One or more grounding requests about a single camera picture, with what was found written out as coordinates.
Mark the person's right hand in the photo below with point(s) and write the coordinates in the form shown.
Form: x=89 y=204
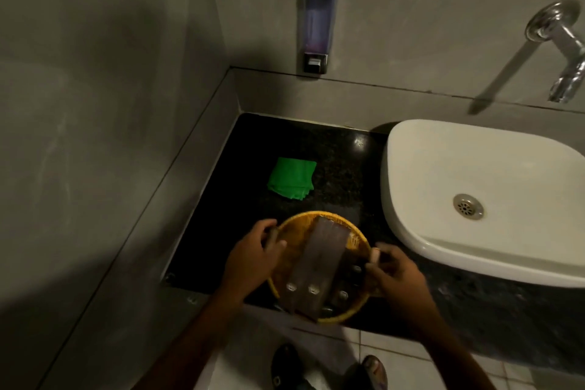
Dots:
x=400 y=277

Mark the person's left hand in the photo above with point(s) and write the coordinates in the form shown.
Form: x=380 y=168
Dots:
x=249 y=264

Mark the person's right thumb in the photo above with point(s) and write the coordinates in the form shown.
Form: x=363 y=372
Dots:
x=375 y=273

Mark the person's left thumb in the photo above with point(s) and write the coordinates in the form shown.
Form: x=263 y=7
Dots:
x=278 y=249

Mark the round yellow woven basket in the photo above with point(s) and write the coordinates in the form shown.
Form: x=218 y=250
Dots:
x=297 y=232

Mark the person's right forearm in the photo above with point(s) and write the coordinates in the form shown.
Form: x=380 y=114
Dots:
x=450 y=348

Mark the person's left forearm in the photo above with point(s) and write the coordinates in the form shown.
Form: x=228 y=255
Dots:
x=192 y=344

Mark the dark brown sachet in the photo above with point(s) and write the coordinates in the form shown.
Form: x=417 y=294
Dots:
x=348 y=284

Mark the folded green cloth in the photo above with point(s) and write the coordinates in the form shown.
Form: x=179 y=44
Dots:
x=292 y=177

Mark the person's right sandal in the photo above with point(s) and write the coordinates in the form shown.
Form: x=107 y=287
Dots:
x=374 y=373

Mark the chrome sink drain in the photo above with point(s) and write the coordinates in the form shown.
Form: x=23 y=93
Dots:
x=468 y=207

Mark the person's black left shoe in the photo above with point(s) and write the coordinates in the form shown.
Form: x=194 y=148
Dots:
x=288 y=369

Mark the white ceramic sink basin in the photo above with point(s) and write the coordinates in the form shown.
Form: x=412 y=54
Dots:
x=502 y=175

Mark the wall-mounted soap dispenser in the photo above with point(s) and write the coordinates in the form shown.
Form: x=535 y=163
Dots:
x=316 y=22

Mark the chrome wall tap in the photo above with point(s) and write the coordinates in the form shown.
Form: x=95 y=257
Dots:
x=560 y=44

